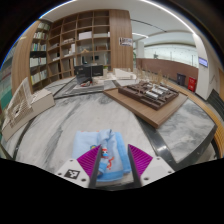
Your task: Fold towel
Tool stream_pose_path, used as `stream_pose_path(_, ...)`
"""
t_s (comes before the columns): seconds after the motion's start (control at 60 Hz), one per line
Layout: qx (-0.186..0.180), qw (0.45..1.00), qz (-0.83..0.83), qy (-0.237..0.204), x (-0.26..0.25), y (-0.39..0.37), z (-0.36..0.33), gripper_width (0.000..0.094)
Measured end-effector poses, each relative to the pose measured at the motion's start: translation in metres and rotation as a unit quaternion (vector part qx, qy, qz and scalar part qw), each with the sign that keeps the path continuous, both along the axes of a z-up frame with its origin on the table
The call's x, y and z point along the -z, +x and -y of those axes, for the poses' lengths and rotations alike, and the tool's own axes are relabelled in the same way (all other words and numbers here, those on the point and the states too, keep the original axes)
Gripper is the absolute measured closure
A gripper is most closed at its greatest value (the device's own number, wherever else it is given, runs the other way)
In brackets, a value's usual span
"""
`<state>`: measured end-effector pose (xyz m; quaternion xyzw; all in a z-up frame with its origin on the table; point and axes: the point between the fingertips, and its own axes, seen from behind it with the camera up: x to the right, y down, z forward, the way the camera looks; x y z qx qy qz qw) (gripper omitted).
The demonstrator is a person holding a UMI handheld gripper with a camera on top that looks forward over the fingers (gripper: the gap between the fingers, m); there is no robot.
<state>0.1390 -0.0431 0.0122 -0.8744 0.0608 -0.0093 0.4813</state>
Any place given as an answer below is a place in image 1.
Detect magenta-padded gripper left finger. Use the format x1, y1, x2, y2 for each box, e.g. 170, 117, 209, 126
54, 144, 103, 189

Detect light blue printed towel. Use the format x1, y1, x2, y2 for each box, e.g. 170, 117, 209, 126
71, 128, 135, 184

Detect bookshelf with books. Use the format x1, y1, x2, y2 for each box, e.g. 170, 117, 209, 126
28, 21, 52, 92

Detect wooden model base board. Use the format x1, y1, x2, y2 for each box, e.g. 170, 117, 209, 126
102, 79, 190, 130

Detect dark brown building model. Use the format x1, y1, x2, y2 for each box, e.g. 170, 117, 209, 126
117, 79, 180, 112

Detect dark bin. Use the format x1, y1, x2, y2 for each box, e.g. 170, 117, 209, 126
176, 72, 187, 89

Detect wall sign poster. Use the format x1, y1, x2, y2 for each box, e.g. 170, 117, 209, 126
118, 36, 134, 47

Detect white architectural building model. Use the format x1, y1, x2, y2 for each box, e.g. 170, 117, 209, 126
0, 76, 56, 143

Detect wooden open shelf unit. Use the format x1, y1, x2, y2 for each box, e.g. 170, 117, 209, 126
46, 9, 113, 85

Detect red bin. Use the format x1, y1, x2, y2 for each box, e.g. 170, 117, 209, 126
186, 76, 198, 94

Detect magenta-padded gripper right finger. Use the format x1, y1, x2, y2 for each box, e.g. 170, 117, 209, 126
127, 143, 175, 188

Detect black display boxes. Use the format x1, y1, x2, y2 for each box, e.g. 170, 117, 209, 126
73, 63, 105, 86

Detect wall screen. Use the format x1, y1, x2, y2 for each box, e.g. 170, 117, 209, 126
197, 56, 210, 68

